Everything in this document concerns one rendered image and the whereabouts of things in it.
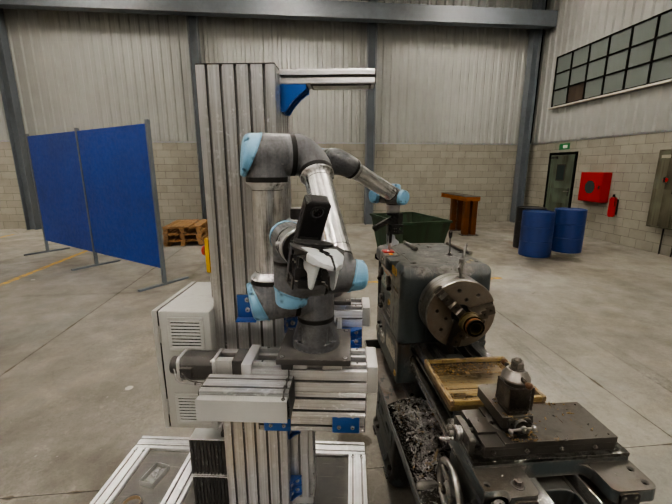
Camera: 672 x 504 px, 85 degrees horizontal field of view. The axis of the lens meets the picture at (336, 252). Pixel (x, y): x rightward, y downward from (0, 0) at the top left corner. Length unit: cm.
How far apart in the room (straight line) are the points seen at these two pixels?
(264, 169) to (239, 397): 65
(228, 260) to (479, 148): 1174
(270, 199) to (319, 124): 1054
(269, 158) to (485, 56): 1227
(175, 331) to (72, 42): 1216
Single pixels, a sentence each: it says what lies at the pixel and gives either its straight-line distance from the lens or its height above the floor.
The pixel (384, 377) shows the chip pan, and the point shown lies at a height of 54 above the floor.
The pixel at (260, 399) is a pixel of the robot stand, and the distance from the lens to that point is 115.
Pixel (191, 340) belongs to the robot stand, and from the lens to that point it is 143.
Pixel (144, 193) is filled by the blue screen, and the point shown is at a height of 135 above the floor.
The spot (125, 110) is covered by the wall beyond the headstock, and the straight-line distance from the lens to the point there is 1248.
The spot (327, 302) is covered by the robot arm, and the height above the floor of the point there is 132.
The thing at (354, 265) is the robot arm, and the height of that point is 149.
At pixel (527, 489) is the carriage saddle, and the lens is 123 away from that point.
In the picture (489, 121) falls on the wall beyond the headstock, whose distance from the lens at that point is 1297.
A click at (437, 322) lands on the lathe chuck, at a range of 173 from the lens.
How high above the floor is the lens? 172
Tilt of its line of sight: 13 degrees down
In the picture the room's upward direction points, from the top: straight up
